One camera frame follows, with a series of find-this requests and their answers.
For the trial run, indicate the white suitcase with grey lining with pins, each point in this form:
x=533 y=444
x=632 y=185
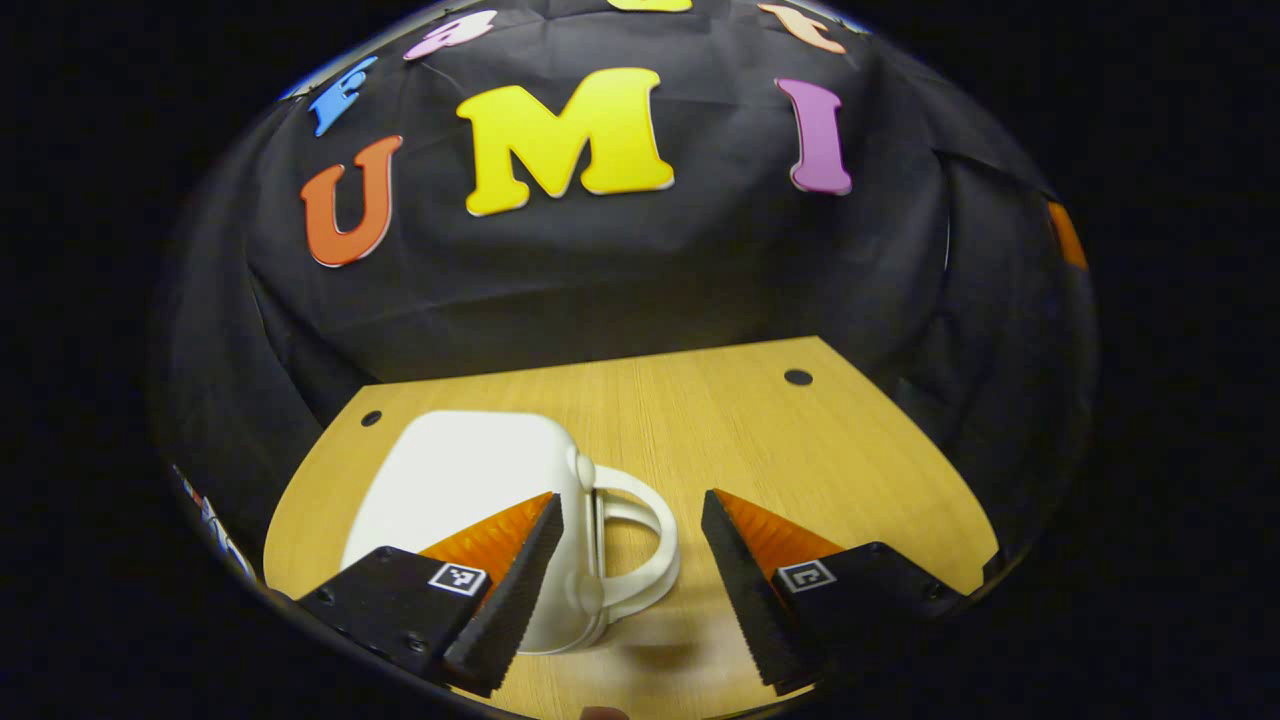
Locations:
x=470 y=470

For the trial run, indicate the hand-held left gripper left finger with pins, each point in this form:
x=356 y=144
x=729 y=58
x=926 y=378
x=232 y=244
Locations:
x=515 y=600

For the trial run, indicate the colourful background clutter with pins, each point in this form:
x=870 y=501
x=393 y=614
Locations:
x=225 y=540

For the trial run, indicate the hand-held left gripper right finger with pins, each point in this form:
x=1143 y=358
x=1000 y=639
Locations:
x=750 y=600

